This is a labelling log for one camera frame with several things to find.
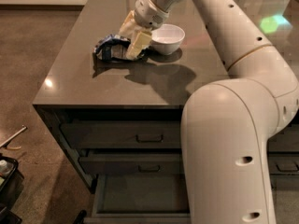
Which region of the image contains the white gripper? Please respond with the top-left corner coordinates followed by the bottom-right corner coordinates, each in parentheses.
top-left (119, 0), bottom-right (169, 61)

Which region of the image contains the blue chip bag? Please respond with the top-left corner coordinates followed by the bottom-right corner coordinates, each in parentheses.
top-left (93, 35), bottom-right (131, 63)

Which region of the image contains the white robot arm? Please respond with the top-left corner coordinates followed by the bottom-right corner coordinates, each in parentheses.
top-left (120, 0), bottom-right (299, 224)

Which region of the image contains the dark grey drawer cabinet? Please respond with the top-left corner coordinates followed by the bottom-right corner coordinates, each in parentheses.
top-left (32, 0), bottom-right (299, 224)

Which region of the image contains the top left drawer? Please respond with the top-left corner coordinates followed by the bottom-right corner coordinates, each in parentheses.
top-left (60, 120), bottom-right (180, 148)

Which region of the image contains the middle left drawer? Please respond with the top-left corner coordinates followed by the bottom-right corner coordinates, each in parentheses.
top-left (78, 151), bottom-right (183, 175)

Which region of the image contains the open bottom left drawer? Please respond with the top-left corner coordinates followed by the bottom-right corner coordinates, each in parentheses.
top-left (84, 174), bottom-right (191, 224)

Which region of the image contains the top right drawer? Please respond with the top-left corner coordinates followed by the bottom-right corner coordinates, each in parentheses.
top-left (267, 124), bottom-right (299, 152)

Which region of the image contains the black object near drawer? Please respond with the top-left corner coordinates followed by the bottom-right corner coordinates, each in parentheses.
top-left (73, 210), bottom-right (87, 224)

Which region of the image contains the middle right drawer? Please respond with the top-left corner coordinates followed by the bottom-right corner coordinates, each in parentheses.
top-left (268, 154), bottom-right (299, 175)

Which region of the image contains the bottom right drawer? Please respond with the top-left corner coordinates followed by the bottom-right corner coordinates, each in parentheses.
top-left (271, 175), bottom-right (299, 190)

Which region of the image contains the white ceramic bowl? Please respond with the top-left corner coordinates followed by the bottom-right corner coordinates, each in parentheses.
top-left (150, 24), bottom-right (185, 55)

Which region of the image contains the metal tool on floor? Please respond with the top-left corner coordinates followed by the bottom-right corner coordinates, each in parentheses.
top-left (0, 125), bottom-right (28, 150)

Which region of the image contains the black bin with bottle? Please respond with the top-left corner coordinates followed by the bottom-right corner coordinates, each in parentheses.
top-left (0, 156), bottom-right (23, 224)

